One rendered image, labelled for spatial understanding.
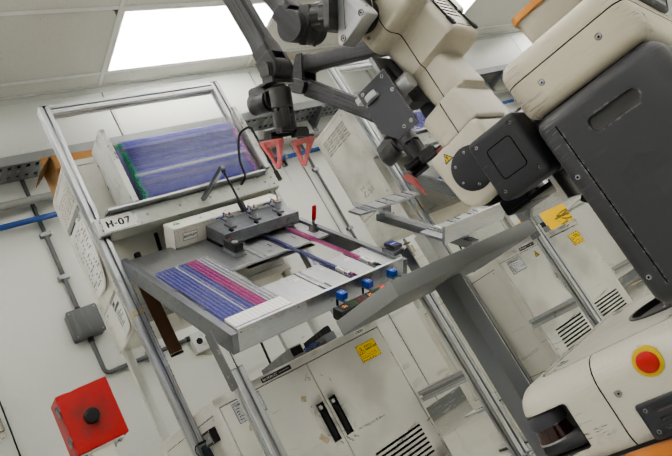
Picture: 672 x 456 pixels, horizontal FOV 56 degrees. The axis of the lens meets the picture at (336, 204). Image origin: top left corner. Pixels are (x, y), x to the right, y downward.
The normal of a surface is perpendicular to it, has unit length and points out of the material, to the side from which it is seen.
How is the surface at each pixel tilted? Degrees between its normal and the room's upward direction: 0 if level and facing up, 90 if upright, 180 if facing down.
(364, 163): 90
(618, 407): 90
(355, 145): 90
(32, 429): 90
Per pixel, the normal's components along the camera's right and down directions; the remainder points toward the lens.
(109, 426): 0.45, -0.49
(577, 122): -0.61, 0.12
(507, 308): -0.75, 0.25
